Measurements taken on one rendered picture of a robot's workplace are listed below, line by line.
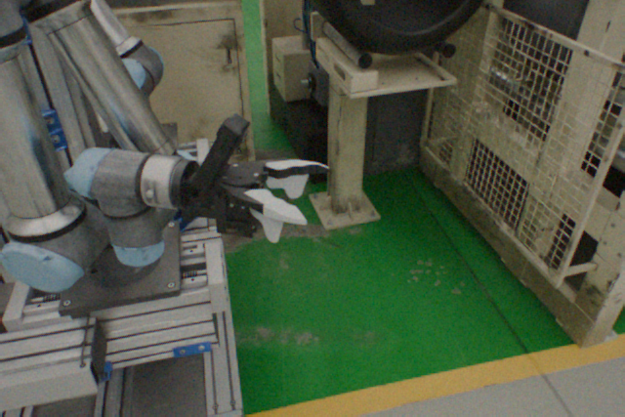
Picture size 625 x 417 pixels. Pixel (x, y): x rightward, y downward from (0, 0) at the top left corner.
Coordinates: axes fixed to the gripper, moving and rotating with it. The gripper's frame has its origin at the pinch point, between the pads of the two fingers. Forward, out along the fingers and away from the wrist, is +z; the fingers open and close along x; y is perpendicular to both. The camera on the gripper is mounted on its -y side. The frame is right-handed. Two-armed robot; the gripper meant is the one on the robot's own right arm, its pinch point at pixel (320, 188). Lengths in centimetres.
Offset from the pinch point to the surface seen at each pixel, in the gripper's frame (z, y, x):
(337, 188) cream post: -18, 72, -134
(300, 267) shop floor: -26, 93, -103
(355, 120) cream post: -11, 39, -134
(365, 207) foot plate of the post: -5, 86, -146
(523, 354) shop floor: 58, 96, -79
